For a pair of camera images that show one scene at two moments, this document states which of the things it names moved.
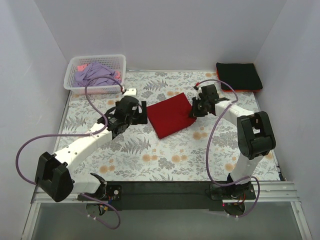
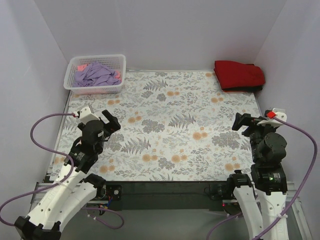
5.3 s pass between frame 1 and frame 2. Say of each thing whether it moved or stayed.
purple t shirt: stayed
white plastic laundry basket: stayed
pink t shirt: stayed
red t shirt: moved
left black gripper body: moved
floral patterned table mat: stayed
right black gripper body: moved
